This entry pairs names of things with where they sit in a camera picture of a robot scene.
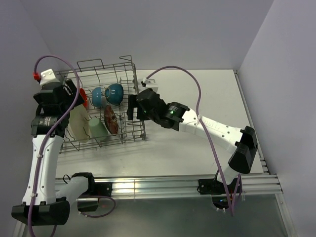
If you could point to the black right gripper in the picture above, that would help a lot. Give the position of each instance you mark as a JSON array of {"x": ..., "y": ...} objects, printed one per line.
[{"x": 132, "y": 103}]

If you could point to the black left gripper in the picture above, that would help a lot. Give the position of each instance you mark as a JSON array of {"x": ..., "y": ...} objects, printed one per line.
[{"x": 72, "y": 98}]

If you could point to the orange bowl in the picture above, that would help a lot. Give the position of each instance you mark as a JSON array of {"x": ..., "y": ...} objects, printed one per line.
[{"x": 84, "y": 96}]

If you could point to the dark blue bowl beige inside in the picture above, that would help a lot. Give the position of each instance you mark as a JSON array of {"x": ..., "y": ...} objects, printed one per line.
[{"x": 114, "y": 94}]

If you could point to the red floral plate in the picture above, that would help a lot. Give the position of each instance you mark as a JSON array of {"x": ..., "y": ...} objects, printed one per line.
[{"x": 110, "y": 120}]

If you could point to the light blue bowl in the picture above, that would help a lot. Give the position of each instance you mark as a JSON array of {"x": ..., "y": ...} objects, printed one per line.
[{"x": 98, "y": 98}]

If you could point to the grey wire dish rack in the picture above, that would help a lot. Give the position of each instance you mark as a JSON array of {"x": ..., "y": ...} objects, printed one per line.
[{"x": 96, "y": 73}]

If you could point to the beige round plate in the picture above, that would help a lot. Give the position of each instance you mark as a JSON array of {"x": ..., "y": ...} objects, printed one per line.
[{"x": 79, "y": 124}]

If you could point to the green cup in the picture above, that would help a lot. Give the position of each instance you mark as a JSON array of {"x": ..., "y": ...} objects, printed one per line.
[{"x": 97, "y": 129}]

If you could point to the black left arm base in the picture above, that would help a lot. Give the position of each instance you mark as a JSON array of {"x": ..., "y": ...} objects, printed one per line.
[{"x": 88, "y": 202}]

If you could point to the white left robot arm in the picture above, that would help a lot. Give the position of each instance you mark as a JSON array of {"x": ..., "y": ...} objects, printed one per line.
[{"x": 42, "y": 205}]

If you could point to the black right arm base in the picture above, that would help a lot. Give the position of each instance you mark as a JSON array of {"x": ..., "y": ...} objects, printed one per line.
[{"x": 214, "y": 187}]

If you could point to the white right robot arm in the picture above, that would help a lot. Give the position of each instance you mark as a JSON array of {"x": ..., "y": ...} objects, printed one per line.
[{"x": 241, "y": 143}]

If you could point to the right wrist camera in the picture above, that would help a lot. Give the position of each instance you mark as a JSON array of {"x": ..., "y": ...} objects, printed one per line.
[{"x": 148, "y": 84}]

